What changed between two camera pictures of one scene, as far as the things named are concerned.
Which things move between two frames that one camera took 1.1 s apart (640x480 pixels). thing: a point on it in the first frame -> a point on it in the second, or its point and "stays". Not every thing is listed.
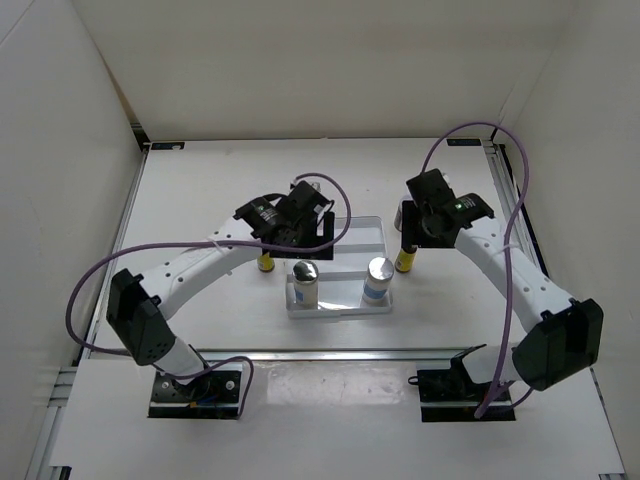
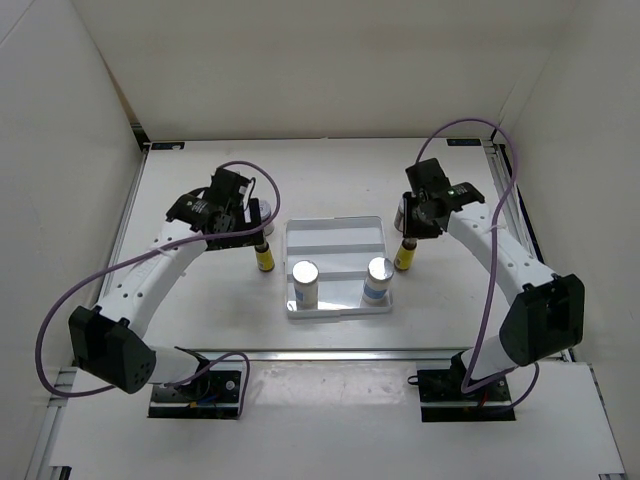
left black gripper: x=320 y=241 -> x=253 y=213
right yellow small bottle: x=404 y=261 stays
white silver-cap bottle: x=306 y=288 stays
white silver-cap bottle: x=380 y=272 stays
